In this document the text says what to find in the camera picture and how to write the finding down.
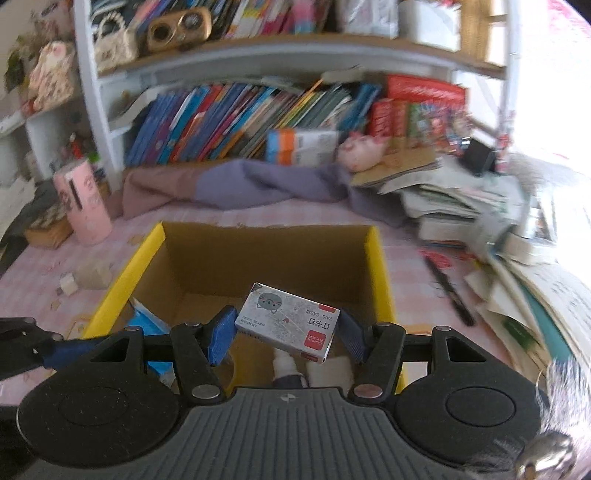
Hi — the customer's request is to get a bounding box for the white woven basket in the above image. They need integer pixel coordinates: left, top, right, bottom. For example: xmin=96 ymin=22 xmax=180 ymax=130
xmin=95 ymin=14 xmax=139 ymax=72

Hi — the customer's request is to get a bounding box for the grey and red staple box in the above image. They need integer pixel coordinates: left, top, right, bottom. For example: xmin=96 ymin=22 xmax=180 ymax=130
xmin=235 ymin=282 xmax=341 ymax=365

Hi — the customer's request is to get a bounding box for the row of colourful books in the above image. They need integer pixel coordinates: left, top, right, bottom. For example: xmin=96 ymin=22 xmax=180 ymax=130
xmin=124 ymin=80 xmax=384 ymax=167

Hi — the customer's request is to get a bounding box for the white storage box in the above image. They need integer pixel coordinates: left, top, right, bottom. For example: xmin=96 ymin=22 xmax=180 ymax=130
xmin=399 ymin=0 xmax=462 ymax=51

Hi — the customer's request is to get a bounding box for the pink cylindrical container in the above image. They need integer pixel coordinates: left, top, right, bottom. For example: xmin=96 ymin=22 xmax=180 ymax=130
xmin=52 ymin=159 xmax=114 ymax=245

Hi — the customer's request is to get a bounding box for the brown paper envelope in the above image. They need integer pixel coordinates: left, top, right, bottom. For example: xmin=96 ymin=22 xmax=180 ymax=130
xmin=351 ymin=150 xmax=444 ymax=188

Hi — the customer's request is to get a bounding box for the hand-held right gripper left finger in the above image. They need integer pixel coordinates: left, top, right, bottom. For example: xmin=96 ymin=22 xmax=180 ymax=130
xmin=60 ymin=306 xmax=238 ymax=400

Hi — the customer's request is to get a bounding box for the floral fabric bag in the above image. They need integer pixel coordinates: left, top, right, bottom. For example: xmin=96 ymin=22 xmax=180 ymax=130
xmin=28 ymin=41 xmax=77 ymax=112

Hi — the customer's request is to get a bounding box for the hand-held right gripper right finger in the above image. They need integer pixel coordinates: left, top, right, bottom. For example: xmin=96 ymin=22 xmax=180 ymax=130
xmin=339 ymin=310 xmax=522 ymax=400

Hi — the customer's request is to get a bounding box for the small white bottle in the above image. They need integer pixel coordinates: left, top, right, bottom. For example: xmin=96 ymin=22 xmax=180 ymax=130
xmin=272 ymin=348 xmax=310 ymax=393

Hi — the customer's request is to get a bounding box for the small red book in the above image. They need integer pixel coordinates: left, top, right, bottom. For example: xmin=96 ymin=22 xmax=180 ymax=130
xmin=369 ymin=99 xmax=396 ymax=137

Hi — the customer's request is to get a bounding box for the large red book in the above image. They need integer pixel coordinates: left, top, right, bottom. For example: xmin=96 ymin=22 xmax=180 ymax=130
xmin=385 ymin=75 xmax=467 ymax=112

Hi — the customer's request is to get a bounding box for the black pen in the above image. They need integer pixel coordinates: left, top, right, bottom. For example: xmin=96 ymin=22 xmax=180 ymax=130
xmin=425 ymin=256 xmax=476 ymax=326

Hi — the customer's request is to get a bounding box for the purple cloth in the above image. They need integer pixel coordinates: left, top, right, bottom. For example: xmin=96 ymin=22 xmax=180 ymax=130
xmin=121 ymin=159 xmax=416 ymax=227

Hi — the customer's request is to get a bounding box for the messy stack of papers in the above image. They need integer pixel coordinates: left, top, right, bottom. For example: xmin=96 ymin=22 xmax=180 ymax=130
xmin=351 ymin=157 xmax=591 ymax=384

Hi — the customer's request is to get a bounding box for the grey fluffy sleeve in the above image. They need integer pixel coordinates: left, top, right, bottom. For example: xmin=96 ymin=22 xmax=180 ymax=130
xmin=462 ymin=355 xmax=591 ymax=480

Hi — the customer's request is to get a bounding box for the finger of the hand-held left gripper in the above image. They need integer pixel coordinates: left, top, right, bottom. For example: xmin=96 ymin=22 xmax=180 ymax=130
xmin=0 ymin=316 xmax=112 ymax=380

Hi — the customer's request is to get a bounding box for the wooden radio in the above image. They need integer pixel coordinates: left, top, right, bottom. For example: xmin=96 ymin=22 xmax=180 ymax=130
xmin=148 ymin=7 xmax=213 ymax=51

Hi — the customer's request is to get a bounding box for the blue packet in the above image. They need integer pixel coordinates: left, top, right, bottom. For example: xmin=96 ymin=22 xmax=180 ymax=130
xmin=131 ymin=298 xmax=178 ymax=386

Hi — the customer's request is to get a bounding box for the colourful illustrated book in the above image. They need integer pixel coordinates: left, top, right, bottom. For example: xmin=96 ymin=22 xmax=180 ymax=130
xmin=406 ymin=104 xmax=472 ymax=149

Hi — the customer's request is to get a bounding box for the yellow cardboard box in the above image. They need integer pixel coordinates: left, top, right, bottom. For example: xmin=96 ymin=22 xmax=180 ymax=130
xmin=81 ymin=222 xmax=409 ymax=398

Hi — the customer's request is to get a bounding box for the black box device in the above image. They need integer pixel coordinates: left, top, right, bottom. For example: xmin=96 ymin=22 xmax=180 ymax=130
xmin=462 ymin=138 xmax=497 ymax=176

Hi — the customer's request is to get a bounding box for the white charger adapter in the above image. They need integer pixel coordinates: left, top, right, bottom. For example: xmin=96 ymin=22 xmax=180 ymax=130
xmin=307 ymin=357 xmax=355 ymax=389

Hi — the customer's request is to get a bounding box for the pink plush pig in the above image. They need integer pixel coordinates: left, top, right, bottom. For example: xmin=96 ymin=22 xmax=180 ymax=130
xmin=336 ymin=131 xmax=389 ymax=172

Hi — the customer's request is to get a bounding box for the white bookshelf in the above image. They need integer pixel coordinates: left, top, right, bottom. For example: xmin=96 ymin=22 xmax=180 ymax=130
xmin=0 ymin=0 xmax=518 ymax=185

